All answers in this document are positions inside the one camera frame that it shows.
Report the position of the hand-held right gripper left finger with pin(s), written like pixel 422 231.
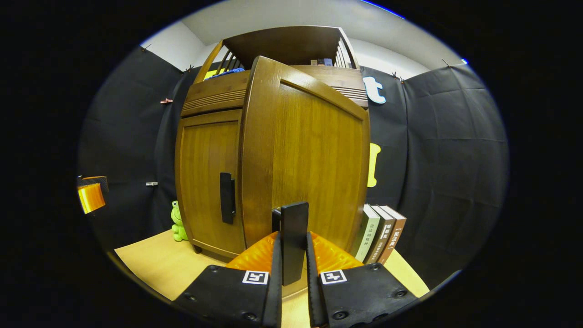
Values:
pixel 227 291

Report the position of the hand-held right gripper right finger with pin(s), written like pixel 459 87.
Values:
pixel 360 291

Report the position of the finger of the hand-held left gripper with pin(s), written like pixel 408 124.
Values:
pixel 91 198

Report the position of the wooden shoe cabinet door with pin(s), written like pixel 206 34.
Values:
pixel 205 173
pixel 309 159

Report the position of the wooden double-door shoe cabinet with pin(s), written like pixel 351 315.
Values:
pixel 282 45

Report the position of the white and green book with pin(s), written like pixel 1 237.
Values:
pixel 370 232

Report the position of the dark brown book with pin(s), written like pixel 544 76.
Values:
pixel 383 234

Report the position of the green frog toy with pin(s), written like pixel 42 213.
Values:
pixel 178 225

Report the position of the black backdrop cloth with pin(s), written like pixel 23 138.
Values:
pixel 446 159

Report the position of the wooden drawer with black knob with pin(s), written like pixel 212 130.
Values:
pixel 214 93

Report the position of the blue cloth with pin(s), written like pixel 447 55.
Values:
pixel 225 72

